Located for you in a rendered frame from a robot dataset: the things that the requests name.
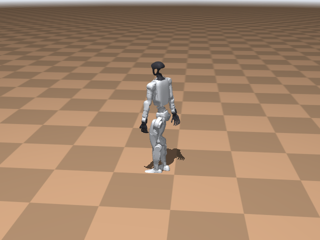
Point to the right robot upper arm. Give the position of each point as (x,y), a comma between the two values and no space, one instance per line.
(170,88)

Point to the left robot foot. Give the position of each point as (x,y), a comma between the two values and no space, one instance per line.
(153,171)

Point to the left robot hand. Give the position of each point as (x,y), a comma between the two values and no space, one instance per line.
(143,126)

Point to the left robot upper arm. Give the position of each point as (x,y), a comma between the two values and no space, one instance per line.
(150,89)

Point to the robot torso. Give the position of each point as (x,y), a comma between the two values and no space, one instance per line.
(160,98)

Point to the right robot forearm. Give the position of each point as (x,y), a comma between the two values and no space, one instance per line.
(172,105)

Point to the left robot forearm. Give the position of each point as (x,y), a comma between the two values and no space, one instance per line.
(145,111)

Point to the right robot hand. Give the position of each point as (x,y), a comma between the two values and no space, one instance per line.
(175,117)

